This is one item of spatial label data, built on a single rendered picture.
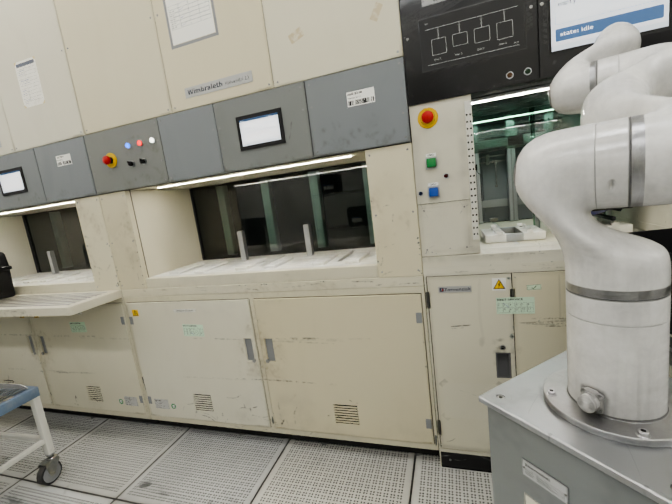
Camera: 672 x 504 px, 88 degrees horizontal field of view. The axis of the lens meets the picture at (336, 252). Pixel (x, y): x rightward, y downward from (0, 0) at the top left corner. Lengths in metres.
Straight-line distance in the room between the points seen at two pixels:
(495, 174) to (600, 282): 1.64
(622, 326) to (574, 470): 0.21
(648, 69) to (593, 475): 0.67
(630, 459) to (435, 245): 0.87
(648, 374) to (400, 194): 0.89
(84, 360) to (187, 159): 1.35
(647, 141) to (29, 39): 2.35
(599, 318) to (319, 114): 1.08
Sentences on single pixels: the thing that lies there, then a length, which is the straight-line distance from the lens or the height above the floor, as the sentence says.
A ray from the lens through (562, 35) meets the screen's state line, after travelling 1.38.
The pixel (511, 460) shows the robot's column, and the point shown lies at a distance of 0.73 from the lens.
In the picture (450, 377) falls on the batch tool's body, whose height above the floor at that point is 0.40.
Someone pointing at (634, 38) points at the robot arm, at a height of 1.38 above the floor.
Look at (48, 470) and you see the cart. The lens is 2.28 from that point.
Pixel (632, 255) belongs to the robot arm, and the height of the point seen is 1.01.
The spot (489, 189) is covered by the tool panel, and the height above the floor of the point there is 1.06.
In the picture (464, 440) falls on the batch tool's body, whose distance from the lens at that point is 1.62.
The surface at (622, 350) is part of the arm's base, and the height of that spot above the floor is 0.88.
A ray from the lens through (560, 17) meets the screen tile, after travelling 1.39.
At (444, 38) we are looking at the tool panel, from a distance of 1.36.
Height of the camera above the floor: 1.13
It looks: 9 degrees down
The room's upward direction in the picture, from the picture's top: 7 degrees counter-clockwise
